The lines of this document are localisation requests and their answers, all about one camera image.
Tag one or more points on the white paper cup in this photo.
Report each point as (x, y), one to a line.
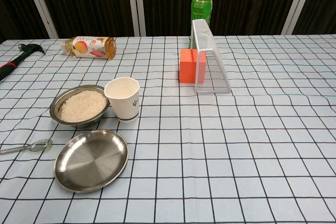
(126, 108)

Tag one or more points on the round steel plate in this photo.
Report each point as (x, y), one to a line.
(90, 162)

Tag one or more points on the steel bowl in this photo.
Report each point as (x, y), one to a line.
(55, 106)

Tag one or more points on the orange block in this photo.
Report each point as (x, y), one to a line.
(187, 70)

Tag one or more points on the clear mesh basket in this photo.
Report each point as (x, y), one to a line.
(207, 43)

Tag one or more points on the checked light blue tablecloth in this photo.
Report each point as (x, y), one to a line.
(236, 142)

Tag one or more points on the peach tea bottle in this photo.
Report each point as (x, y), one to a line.
(86, 47)

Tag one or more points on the green tea bottle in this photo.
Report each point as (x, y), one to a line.
(200, 5)

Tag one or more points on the black red claw hammer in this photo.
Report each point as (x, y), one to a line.
(32, 48)

